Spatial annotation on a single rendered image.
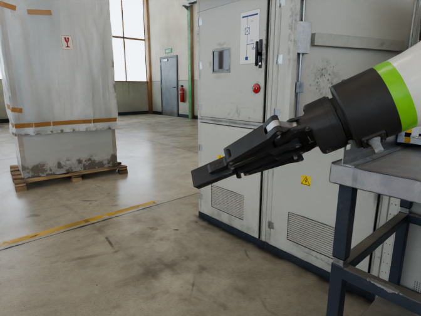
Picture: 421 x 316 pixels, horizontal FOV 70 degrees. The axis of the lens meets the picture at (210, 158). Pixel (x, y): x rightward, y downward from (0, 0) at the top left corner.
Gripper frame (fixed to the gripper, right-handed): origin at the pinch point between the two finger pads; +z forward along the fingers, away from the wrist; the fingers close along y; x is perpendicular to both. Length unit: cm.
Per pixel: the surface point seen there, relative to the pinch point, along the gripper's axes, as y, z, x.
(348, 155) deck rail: 48, -21, 12
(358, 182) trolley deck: 47, -20, 4
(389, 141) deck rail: 73, -35, 21
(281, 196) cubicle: 138, 20, 35
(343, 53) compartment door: 62, -34, 56
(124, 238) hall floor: 125, 135, 40
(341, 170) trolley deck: 47, -18, 8
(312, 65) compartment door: 54, -23, 51
